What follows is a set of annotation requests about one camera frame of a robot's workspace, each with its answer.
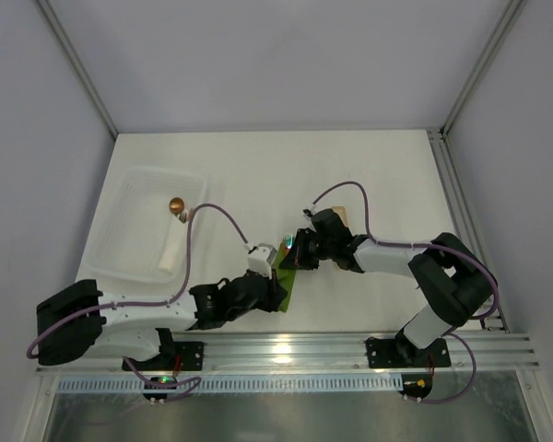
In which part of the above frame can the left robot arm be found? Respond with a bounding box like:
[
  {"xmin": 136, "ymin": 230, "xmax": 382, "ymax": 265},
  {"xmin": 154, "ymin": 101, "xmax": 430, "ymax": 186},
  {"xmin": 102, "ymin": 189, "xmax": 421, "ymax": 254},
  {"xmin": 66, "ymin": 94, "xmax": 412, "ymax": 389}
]
[{"xmin": 28, "ymin": 271, "xmax": 288, "ymax": 370}]

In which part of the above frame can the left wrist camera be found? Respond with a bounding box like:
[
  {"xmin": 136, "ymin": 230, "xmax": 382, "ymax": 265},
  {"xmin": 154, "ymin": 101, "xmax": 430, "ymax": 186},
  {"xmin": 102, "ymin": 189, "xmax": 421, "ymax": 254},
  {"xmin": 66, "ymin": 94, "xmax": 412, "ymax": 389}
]
[{"xmin": 247, "ymin": 243, "xmax": 277, "ymax": 279}]

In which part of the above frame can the copper round ball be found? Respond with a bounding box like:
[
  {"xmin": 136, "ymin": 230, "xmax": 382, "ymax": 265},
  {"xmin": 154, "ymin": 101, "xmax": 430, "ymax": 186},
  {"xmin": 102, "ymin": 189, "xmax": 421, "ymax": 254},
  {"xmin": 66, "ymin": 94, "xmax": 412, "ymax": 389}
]
[{"xmin": 169, "ymin": 197, "xmax": 185, "ymax": 216}]

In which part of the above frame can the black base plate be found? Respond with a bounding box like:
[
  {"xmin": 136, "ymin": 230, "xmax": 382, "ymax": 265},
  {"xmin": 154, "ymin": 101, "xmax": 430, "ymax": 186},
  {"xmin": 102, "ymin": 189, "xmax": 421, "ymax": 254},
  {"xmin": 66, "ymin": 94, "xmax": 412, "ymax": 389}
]
[
  {"xmin": 365, "ymin": 337, "xmax": 452, "ymax": 368},
  {"xmin": 132, "ymin": 341, "xmax": 205, "ymax": 372}
]

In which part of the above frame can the purple cable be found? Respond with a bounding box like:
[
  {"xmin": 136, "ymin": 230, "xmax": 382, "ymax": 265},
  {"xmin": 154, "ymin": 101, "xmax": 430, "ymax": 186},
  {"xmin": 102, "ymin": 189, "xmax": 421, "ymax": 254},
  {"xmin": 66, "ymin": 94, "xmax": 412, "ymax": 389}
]
[
  {"xmin": 26, "ymin": 203, "xmax": 253, "ymax": 360},
  {"xmin": 311, "ymin": 181, "xmax": 500, "ymax": 404}
]

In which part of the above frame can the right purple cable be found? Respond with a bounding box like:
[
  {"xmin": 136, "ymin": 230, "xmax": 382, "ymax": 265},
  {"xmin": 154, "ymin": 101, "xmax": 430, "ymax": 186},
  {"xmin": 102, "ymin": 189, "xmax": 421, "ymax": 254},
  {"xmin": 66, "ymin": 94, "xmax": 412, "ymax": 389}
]
[{"xmin": 311, "ymin": 181, "xmax": 500, "ymax": 404}]

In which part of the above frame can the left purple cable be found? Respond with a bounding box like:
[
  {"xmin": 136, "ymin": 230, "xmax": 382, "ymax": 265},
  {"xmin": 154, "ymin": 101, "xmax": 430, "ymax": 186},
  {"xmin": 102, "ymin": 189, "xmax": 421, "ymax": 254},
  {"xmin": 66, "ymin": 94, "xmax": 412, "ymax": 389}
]
[{"xmin": 26, "ymin": 203, "xmax": 253, "ymax": 360}]

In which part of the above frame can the aluminium front rail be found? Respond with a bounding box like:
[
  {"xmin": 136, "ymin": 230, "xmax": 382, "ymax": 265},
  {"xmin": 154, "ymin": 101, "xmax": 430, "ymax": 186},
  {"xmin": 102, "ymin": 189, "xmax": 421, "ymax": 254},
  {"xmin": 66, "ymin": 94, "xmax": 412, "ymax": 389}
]
[{"xmin": 36, "ymin": 331, "xmax": 541, "ymax": 375}]

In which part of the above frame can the white rolled napkin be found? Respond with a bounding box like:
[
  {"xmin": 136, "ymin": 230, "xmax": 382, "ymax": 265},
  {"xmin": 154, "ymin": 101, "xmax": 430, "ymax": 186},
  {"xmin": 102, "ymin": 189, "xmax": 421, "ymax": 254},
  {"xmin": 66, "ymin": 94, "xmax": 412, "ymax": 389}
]
[{"xmin": 158, "ymin": 218, "xmax": 187, "ymax": 273}]

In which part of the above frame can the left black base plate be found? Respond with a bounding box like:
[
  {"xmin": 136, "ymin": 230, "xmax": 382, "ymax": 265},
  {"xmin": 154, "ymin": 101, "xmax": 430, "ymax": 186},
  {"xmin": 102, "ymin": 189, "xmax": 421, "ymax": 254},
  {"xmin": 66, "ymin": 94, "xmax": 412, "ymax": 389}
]
[{"xmin": 132, "ymin": 341, "xmax": 205, "ymax": 372}]

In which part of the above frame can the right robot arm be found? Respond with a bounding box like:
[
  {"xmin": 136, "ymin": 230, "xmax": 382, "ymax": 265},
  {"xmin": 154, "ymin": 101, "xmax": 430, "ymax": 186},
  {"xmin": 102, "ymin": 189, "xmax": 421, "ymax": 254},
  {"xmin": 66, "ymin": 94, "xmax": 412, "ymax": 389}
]
[{"xmin": 278, "ymin": 209, "xmax": 498, "ymax": 367}]

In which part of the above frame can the white slotted cable duct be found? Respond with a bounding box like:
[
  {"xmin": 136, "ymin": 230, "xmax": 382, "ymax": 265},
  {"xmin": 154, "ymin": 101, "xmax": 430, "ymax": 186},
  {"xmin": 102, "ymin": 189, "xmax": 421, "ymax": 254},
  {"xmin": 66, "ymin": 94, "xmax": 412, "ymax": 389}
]
[{"xmin": 56, "ymin": 373, "xmax": 404, "ymax": 394}]

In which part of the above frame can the beige utensil tray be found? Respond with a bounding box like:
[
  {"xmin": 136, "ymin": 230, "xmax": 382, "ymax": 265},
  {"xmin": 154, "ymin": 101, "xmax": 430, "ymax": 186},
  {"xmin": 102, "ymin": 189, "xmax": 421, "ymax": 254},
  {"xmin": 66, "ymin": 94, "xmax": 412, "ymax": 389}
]
[{"xmin": 331, "ymin": 206, "xmax": 348, "ymax": 227}]

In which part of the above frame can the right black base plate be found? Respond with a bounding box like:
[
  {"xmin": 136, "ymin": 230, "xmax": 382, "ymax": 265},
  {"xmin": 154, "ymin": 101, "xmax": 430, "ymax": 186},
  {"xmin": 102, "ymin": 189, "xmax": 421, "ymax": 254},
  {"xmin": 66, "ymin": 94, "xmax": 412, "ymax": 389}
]
[{"xmin": 365, "ymin": 337, "xmax": 452, "ymax": 368}]

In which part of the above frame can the green paper napkin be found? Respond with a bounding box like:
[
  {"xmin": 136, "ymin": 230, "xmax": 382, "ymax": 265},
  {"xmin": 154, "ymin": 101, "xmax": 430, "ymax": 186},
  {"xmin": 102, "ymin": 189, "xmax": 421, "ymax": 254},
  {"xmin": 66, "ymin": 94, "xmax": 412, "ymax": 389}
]
[{"xmin": 273, "ymin": 241, "xmax": 297, "ymax": 313}]

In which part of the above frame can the right aluminium frame rail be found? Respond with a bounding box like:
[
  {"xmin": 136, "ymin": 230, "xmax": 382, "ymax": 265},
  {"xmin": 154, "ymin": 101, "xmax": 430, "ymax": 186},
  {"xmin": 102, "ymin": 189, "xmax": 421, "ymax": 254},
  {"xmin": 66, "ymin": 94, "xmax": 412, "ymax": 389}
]
[{"xmin": 426, "ymin": 128, "xmax": 511, "ymax": 331}]

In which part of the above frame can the white plastic basket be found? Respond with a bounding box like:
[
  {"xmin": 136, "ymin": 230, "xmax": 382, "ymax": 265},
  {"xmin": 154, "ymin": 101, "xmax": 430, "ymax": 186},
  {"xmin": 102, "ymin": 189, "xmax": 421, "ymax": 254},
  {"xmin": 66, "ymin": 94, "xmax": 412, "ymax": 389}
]
[{"xmin": 85, "ymin": 166, "xmax": 207, "ymax": 284}]

